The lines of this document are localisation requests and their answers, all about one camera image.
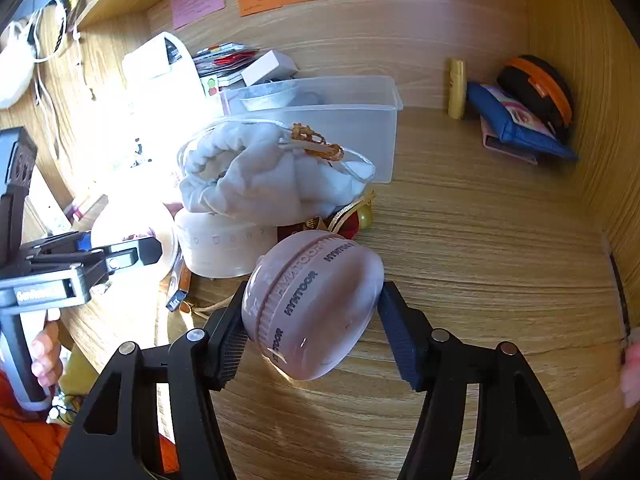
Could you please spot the pink sock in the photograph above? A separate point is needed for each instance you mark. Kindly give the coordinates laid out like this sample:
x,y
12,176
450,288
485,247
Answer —
x,y
320,310

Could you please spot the grey pouch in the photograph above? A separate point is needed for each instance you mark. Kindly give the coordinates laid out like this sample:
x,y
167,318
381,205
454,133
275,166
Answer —
x,y
270,96

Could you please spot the pink paper note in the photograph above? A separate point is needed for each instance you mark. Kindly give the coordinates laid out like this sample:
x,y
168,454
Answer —
x,y
197,1

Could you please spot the white cloth bag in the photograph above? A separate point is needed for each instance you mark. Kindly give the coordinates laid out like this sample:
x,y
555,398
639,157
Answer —
x,y
15,70

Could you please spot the wooden desktop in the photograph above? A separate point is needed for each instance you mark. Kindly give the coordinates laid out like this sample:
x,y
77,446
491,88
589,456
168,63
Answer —
x,y
475,260

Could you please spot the blue pouch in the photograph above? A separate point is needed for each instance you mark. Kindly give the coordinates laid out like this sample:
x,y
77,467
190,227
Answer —
x,y
505,120

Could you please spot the person's left hand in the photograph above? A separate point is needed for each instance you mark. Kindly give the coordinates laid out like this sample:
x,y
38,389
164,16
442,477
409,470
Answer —
x,y
46,355

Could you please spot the fruit sticker sheet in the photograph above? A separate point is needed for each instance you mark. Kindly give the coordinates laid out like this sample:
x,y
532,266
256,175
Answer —
x,y
211,86

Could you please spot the small white box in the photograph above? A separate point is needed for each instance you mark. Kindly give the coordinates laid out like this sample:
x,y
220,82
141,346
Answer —
x,y
270,67

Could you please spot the stack of books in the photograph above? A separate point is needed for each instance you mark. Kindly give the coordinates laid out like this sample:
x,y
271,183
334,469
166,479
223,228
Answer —
x,y
225,62

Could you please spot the white paper pad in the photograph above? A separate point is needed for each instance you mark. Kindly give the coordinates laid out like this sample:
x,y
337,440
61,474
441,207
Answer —
x,y
160,65

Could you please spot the clear plastic bin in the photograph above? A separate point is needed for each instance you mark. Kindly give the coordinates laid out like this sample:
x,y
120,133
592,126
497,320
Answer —
x,y
350,125

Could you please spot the yellow tube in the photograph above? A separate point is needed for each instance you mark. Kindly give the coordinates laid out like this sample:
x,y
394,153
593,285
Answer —
x,y
457,90

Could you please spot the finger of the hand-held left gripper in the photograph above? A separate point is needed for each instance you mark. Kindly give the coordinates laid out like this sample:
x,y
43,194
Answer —
x,y
135,255

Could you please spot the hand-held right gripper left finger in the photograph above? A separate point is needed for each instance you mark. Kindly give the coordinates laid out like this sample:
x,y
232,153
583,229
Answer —
x,y
227,345

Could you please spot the pink wallet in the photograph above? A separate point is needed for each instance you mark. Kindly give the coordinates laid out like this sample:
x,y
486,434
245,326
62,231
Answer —
x,y
500,147

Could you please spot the red and gold charm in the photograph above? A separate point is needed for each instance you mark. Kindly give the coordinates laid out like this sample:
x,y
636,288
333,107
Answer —
x,y
350,222

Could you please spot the black and orange round case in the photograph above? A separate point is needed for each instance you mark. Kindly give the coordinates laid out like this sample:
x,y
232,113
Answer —
x,y
540,90

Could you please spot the cream cloth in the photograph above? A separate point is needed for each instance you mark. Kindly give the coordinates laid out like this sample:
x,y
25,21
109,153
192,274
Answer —
x,y
220,250

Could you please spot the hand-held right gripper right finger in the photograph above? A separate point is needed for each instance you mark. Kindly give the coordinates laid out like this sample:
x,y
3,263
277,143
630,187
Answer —
x,y
400,340

